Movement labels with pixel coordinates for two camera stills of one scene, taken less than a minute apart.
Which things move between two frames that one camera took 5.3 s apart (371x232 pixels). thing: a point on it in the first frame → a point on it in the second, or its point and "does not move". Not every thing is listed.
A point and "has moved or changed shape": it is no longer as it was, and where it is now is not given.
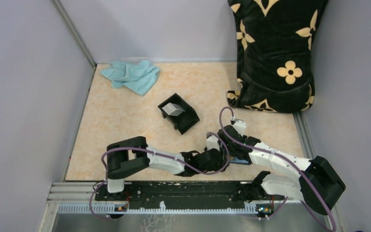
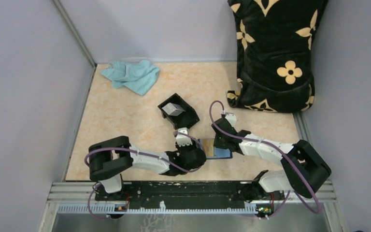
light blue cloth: (137, 77) does not move
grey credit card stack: (173, 109) does not move
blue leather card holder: (235, 160) has moved or changed shape
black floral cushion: (275, 39) does not move
